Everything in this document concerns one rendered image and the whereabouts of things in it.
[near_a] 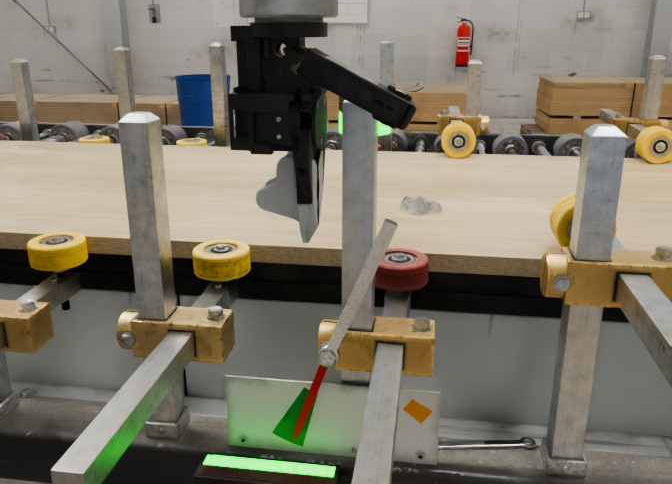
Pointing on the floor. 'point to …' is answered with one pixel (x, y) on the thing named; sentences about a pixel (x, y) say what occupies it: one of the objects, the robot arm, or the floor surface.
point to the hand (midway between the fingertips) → (313, 230)
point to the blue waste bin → (196, 99)
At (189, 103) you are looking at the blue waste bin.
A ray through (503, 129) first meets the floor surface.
